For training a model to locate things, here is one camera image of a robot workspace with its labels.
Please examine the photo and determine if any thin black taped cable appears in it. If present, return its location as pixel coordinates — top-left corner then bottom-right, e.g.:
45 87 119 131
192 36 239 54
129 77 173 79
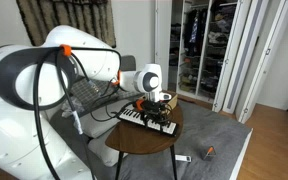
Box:
54 49 97 180

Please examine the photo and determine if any shaggy brown wall hanging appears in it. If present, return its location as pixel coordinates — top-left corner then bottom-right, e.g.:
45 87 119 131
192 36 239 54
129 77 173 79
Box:
15 0 117 49

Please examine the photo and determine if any wide white folding door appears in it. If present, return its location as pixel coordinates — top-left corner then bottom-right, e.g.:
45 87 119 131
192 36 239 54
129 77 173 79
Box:
236 0 288 125

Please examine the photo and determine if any grey padded headboard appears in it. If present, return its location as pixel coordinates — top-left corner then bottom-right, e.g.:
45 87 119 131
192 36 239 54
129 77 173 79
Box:
119 54 137 72

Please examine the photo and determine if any open white wardrobe with clothes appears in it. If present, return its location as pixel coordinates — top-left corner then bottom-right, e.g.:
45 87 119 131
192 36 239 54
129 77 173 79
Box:
154 0 242 104

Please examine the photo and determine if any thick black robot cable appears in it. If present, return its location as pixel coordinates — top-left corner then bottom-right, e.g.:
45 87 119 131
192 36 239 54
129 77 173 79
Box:
32 46 62 180

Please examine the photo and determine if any plaid grey cushion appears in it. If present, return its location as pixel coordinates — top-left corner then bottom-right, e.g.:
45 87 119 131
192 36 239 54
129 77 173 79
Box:
69 77 119 108

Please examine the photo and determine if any grey sofa bed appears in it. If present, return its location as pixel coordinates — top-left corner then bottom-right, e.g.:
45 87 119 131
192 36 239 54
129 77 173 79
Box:
48 77 145 180

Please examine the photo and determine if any round dark wooden table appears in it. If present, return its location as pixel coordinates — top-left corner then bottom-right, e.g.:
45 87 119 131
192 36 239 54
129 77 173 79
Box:
104 99 185 180

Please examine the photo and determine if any grey floor rug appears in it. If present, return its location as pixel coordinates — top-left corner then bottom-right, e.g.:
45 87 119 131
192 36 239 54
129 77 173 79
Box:
115 99 254 180

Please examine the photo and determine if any small white pillow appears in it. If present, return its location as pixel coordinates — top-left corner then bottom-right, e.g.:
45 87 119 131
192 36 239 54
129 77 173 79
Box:
87 135 129 168

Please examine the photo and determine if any small grey orange triangular object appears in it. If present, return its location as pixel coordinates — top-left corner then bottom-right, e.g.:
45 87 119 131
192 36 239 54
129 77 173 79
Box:
202 145 217 162

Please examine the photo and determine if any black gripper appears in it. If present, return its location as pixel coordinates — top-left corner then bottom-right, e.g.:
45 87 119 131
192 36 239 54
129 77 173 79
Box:
140 99 173 128

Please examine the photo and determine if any narrow white folding door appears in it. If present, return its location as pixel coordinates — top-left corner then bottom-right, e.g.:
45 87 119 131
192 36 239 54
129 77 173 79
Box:
212 0 254 113

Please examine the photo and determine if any orange cable clip at wrist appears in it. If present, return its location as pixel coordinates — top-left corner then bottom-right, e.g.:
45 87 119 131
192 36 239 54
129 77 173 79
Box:
135 98 145 111

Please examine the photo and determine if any large white pillow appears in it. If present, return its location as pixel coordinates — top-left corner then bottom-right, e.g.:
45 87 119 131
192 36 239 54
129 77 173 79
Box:
79 99 133 139

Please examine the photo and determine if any black mini piano keyboard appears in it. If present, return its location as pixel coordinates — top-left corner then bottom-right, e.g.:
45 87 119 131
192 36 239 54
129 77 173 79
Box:
116 107 179 138

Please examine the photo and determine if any orange cable clip on arm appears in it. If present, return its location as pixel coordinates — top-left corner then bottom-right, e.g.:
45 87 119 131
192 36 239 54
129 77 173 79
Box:
59 43 73 57

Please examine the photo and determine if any white door with grey stripe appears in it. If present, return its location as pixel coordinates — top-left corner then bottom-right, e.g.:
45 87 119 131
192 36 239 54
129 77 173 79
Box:
222 0 276 115

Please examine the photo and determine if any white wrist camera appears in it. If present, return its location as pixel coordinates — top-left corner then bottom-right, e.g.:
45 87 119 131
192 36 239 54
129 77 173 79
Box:
159 93 173 102

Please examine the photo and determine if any brown wooden box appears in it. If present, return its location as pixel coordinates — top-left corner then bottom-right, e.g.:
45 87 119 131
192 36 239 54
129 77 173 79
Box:
163 93 179 111

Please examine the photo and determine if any white remote control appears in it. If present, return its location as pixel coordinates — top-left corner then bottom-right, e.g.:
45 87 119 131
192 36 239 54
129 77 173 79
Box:
174 154 192 163

